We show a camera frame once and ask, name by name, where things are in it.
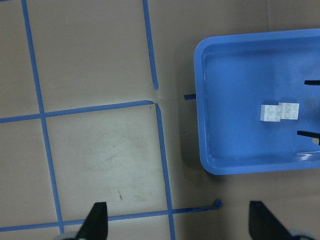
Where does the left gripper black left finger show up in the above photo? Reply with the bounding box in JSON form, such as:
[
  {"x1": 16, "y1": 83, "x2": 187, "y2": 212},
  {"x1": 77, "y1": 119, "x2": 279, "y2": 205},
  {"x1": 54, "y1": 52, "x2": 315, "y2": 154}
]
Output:
[{"x1": 74, "y1": 202, "x2": 108, "y2": 240}]

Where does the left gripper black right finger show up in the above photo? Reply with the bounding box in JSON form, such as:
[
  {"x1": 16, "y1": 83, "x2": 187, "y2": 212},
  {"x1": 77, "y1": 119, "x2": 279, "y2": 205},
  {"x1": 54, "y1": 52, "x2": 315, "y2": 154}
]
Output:
[{"x1": 248, "y1": 200, "x2": 292, "y2": 240}]

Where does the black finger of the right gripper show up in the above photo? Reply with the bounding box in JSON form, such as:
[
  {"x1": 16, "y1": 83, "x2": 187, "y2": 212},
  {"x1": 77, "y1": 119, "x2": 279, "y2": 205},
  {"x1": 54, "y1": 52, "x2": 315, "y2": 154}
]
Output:
[
  {"x1": 297, "y1": 130, "x2": 320, "y2": 145},
  {"x1": 304, "y1": 80, "x2": 320, "y2": 85}
]

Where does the blue plastic tray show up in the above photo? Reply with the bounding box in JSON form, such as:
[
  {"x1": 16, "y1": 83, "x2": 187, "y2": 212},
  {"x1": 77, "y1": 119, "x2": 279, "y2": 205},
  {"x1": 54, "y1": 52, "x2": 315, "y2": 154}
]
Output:
[{"x1": 193, "y1": 29, "x2": 320, "y2": 175}]

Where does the white block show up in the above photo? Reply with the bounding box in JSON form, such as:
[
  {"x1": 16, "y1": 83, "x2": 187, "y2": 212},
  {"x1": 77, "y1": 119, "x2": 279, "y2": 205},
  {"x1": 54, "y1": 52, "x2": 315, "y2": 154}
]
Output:
[
  {"x1": 278, "y1": 102, "x2": 300, "y2": 120},
  {"x1": 260, "y1": 104, "x2": 282, "y2": 122}
]

